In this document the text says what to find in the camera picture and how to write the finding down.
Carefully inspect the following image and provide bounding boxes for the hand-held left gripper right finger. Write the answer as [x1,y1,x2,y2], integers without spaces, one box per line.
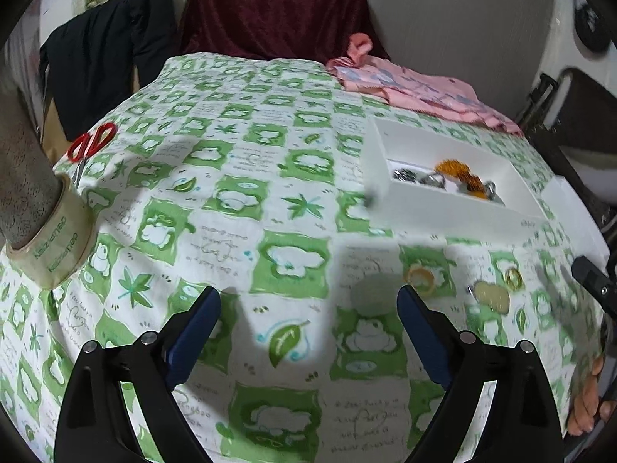
[396,284,565,463]

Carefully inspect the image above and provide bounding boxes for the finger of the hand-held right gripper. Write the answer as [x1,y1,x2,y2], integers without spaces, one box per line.
[573,255,617,321]

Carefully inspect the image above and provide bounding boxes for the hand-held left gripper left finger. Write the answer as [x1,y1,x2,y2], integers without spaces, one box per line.
[54,286,223,463]

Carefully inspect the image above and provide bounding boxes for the pale green jade pendant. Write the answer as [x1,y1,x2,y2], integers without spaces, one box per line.
[349,274,393,310]

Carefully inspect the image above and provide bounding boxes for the white cardboard box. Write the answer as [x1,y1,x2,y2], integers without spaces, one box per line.
[361,117,548,242]

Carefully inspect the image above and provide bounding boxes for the amber bead bracelet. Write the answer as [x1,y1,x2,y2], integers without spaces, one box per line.
[434,158,487,199]

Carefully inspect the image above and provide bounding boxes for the white box lid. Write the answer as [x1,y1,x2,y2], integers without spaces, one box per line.
[540,176,610,261]

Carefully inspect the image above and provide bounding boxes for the person's foot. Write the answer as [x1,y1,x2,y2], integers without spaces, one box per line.
[566,354,617,437]

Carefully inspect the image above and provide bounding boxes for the green printed tablecloth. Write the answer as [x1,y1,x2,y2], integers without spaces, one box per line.
[0,53,610,463]

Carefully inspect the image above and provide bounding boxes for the clear tape roll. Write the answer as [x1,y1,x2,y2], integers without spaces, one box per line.
[6,174,99,290]

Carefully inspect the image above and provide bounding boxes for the black folding chair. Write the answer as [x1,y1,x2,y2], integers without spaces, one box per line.
[516,68,617,223]

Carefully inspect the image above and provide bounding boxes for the metal bottle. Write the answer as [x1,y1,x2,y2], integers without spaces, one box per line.
[0,84,66,247]

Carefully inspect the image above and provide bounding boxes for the pink garment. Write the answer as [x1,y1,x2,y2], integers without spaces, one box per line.
[325,33,524,136]

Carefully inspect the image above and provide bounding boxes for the black jacket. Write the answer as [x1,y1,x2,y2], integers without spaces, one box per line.
[39,0,179,143]

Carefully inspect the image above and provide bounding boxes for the maroon velvet cloth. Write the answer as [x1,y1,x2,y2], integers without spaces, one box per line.
[178,0,391,61]

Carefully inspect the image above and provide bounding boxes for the pale yellow ring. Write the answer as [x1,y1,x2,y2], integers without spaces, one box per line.
[405,266,437,295]

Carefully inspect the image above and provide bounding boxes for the red handled scissors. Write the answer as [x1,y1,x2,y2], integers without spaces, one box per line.
[66,122,118,189]

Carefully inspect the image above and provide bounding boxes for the black round wall ornament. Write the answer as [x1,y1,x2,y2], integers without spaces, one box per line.
[573,4,612,51]

